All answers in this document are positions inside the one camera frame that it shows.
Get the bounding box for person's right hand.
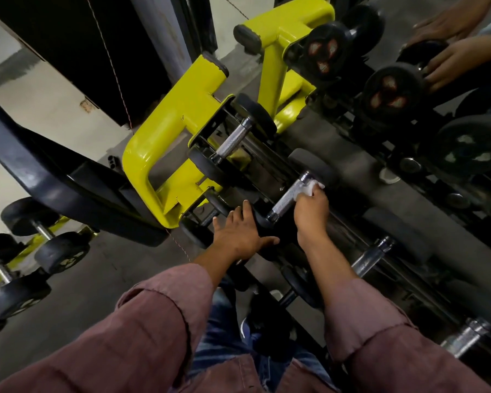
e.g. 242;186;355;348
293;183;332;253

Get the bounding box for person's left hand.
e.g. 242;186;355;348
212;200;280;260

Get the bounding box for white cleaning cloth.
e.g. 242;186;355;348
293;178;326;203

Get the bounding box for black dumbbell chrome handle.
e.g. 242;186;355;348
252;148;339;246
188;93;278;187
440;278;491;360
350;206;433;279

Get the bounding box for row of ribbed plate dumbbells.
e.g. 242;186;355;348
179;188;340;393

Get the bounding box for black yellow dumbbell rack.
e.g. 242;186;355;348
122;52;491;393

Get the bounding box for person's left forearm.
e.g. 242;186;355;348
0;251;240;393

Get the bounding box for person's right forearm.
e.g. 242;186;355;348
307;241;491;393

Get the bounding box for person's blue jeans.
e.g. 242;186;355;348
188;288;336;391

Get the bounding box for small white round object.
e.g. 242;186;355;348
378;166;401;186

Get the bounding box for grey concrete pillar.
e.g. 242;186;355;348
127;0;193;85

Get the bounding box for black metal post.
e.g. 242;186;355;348
170;0;218;64

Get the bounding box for black wall panel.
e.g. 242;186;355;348
0;0;172;127

